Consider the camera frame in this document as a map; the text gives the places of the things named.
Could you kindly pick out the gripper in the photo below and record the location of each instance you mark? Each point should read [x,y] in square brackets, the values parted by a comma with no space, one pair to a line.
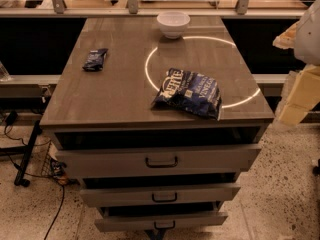
[308,37]

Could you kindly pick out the large blue chip bag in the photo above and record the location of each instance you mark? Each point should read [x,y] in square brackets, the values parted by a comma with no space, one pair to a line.
[192,92]

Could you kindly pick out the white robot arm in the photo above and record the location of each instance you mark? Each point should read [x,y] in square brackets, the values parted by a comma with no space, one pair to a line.
[303,37]

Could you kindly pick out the white bowl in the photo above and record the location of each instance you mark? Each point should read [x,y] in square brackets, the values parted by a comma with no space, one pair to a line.
[173,24]

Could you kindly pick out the small dark blue snack bag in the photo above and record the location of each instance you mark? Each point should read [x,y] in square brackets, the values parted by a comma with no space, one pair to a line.
[95,60]

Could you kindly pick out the top grey drawer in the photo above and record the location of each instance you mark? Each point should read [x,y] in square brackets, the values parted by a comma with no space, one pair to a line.
[163,161]

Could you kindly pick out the grey drawer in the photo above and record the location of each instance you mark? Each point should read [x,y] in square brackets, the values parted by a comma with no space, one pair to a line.
[159,195]
[163,161]
[113,224]

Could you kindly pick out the grey drawer cabinet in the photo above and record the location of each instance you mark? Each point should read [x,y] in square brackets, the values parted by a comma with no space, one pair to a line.
[113,108]

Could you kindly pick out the middle grey drawer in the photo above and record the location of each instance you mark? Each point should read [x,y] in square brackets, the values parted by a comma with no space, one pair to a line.
[159,195]

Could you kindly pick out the bottom grey drawer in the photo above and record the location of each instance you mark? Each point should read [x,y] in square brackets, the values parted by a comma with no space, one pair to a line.
[113,224]

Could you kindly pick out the black stand leg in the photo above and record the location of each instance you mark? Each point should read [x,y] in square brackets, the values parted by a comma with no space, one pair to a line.
[20,180]

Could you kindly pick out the wire basket with snack bags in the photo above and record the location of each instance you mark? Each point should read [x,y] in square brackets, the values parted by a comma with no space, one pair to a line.
[54,169]

